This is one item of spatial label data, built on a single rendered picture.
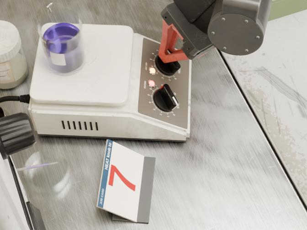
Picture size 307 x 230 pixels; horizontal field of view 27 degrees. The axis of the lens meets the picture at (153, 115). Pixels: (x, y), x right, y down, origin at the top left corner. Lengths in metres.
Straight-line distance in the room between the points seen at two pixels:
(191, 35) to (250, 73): 0.19
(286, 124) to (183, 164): 0.15
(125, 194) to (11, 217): 0.56
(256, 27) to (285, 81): 0.28
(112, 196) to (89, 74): 0.15
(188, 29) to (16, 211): 0.54
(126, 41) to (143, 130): 0.12
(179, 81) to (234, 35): 0.21
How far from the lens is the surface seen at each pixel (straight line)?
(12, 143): 0.24
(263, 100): 0.88
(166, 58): 0.82
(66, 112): 0.79
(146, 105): 0.79
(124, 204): 0.78
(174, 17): 0.74
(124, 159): 0.80
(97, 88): 0.78
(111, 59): 0.80
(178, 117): 0.81
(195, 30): 0.75
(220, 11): 0.64
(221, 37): 0.65
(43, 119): 0.81
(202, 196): 0.80
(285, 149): 0.85
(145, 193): 0.80
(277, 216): 0.80
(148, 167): 0.81
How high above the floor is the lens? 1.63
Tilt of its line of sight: 58 degrees down
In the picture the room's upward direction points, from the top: straight up
